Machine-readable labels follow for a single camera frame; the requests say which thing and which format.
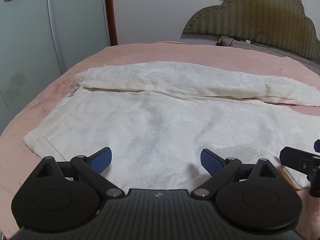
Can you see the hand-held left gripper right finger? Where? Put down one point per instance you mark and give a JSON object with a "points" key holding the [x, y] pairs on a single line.
{"points": [[211, 160]]}

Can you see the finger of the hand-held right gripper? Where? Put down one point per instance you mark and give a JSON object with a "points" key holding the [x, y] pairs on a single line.
{"points": [[317, 146], [291, 156]]}

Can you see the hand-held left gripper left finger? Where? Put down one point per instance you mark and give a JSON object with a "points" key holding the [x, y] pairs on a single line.
{"points": [[101, 158]]}

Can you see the white fleece pants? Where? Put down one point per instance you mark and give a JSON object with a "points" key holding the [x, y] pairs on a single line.
{"points": [[150, 117]]}

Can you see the pink bed blanket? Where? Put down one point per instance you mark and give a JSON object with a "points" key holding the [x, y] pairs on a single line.
{"points": [[175, 52]]}

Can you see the brown pillow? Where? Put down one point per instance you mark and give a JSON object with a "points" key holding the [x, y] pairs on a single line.
{"points": [[252, 46]]}

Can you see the olive padded headboard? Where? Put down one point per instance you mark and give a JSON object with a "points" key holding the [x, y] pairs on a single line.
{"points": [[250, 12]]}

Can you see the brown wooden door frame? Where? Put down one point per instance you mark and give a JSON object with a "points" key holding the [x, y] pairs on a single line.
{"points": [[111, 12]]}

